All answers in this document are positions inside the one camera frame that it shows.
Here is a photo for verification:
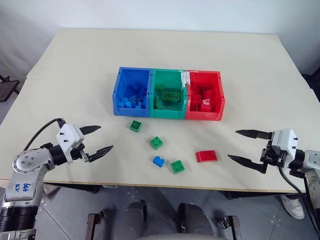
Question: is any green plastic bin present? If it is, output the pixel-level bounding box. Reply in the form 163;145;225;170
148;67;190;120

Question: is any rusty metal bracket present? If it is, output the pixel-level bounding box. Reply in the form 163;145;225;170
87;209;111;240
214;214;241;240

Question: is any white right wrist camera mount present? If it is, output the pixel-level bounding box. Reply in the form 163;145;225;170
271;128;299;159

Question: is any red plastic bin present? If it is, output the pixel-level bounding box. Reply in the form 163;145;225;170
184;70;226;122

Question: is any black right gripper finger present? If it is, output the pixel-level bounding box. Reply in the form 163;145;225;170
235;129;274;140
227;154;267;175

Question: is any blue plastic bin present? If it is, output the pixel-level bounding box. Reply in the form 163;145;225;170
112;66;154;117

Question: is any red brick with white sticker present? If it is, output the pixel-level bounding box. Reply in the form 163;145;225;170
199;99;214;113

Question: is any green square toy brick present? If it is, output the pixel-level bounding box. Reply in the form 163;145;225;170
170;159;186;175
149;136;165;151
129;120;144;133

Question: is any small blue toy brick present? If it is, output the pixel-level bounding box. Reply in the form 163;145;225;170
152;155;167;169

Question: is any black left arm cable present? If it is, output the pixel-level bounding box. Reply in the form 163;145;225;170
23;118;67;152

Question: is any black metal cart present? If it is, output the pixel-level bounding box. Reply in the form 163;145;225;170
0;74;21;103

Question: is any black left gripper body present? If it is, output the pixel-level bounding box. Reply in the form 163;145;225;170
66;143;91;165

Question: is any dark rounded shape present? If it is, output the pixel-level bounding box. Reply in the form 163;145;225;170
121;199;148;237
178;202;214;236

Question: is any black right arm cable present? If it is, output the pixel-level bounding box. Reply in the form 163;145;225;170
278;152;320;240

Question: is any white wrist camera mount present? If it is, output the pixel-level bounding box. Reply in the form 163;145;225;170
55;123;85;154
271;128;299;159

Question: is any white sneaker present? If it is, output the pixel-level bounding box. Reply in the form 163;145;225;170
279;194;306;221

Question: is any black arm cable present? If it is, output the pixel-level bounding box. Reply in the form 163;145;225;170
278;152;320;240
23;118;67;152

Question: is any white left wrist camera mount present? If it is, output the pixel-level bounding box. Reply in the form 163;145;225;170
55;123;85;154

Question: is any red curved toy brick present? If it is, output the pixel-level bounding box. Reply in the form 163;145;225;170
195;150;219;164

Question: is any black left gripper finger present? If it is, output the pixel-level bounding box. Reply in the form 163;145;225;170
79;125;102;136
85;145;114;163

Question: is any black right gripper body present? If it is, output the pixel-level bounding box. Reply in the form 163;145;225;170
259;138;289;168

